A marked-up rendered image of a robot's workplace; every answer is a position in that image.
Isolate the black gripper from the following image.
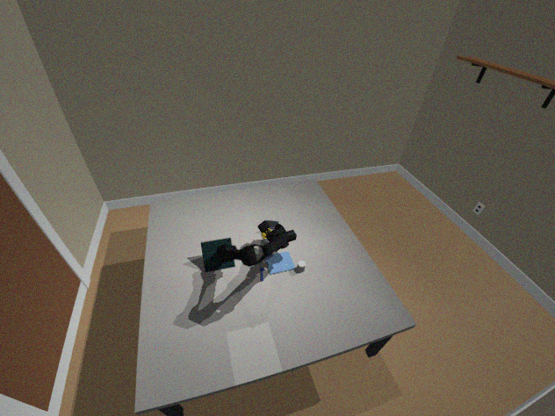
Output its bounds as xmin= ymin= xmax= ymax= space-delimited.
xmin=258 ymin=220 xmax=277 ymax=242

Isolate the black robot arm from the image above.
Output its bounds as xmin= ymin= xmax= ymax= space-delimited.
xmin=217 ymin=224 xmax=297 ymax=267

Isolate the grey dish rack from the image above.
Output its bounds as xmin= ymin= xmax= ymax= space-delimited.
xmin=263 ymin=219 xmax=278 ymax=244

